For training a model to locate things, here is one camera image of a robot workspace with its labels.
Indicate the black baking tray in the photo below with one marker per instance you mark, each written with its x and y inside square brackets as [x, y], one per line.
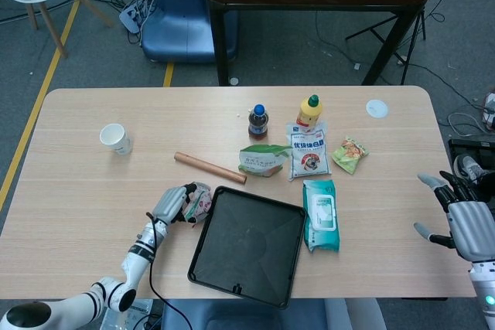
[247, 245]

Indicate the yellow bottle green cap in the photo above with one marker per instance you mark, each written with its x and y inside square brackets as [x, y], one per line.
[308, 111]

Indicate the teal wet wipes pack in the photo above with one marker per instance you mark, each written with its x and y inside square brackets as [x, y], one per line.
[321, 216]

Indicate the black foot platform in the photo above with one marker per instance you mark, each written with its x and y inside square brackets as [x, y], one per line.
[472, 146]

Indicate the black tripod stand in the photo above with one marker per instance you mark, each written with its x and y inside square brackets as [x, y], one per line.
[386, 32]

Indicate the green white corn starch bag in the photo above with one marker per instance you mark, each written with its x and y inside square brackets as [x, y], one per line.
[261, 160]

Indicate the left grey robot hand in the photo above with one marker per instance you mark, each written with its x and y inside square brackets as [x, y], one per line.
[168, 202]

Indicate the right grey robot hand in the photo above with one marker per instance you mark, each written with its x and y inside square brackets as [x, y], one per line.
[472, 225]

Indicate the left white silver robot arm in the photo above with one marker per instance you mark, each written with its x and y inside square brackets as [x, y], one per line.
[135, 260]

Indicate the stacked white paper cups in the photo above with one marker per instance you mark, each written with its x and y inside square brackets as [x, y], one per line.
[116, 140]

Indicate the pink white powder bag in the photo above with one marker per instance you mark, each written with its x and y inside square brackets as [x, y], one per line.
[200, 202]

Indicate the white plastic lid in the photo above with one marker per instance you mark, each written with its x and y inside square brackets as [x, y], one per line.
[377, 108]

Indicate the dark drink bottle blue cap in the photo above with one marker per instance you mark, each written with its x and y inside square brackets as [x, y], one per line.
[258, 125]

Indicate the grey sneaker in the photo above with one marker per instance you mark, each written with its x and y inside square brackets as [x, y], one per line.
[468, 167]

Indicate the blue padded robot seat base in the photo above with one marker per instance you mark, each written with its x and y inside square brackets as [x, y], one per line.
[270, 318]

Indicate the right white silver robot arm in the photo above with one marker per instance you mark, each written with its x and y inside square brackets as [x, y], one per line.
[483, 291]

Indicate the green snack packet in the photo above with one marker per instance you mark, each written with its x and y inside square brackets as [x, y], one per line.
[350, 154]

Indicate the wooden rolling pin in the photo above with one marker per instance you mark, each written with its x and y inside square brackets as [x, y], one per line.
[209, 167]

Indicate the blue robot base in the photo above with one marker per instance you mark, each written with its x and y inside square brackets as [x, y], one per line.
[181, 17]

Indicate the white sugar bag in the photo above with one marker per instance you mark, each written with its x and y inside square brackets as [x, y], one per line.
[309, 156]

